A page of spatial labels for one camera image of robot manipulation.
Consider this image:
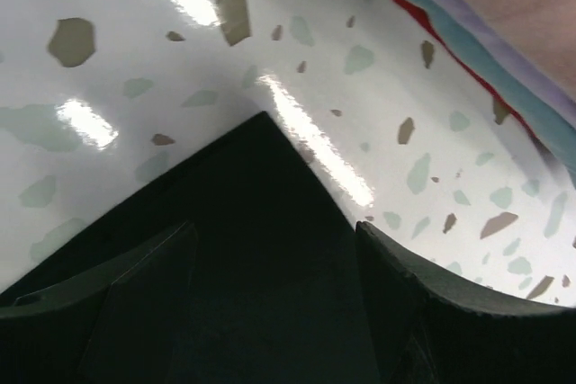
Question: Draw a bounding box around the stack of folded shirts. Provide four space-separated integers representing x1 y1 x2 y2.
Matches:
392 0 575 174

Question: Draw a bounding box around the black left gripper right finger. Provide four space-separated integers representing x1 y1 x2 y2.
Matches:
355 222 575 383

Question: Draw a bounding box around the black t shirt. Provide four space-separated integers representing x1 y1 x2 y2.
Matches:
1 113 379 383

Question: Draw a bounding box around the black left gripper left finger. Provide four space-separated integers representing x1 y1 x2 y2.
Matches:
1 222 198 383

